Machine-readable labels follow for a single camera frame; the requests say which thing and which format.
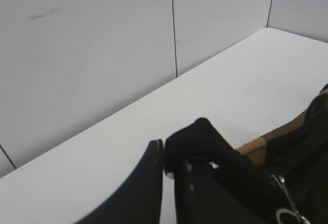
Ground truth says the black canvas tote bag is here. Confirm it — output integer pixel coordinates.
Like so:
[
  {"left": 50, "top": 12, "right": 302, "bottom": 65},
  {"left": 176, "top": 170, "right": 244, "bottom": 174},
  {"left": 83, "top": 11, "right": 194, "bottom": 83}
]
[{"left": 165, "top": 88, "right": 327, "bottom": 223}]

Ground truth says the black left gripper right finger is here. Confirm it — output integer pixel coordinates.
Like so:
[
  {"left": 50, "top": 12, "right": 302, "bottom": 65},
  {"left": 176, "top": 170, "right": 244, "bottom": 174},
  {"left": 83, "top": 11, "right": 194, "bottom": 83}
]
[{"left": 174, "top": 161, "right": 265, "bottom": 224}]

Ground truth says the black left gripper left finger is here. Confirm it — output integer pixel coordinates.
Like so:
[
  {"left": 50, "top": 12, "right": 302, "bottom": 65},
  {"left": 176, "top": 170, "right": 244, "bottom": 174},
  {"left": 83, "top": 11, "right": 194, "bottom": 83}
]
[{"left": 78, "top": 139, "right": 163, "bottom": 223}]

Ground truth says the silver zipper pull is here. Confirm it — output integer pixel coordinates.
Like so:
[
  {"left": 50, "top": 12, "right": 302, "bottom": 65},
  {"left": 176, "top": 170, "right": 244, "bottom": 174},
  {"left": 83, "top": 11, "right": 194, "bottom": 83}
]
[{"left": 271, "top": 175, "right": 310, "bottom": 224}]

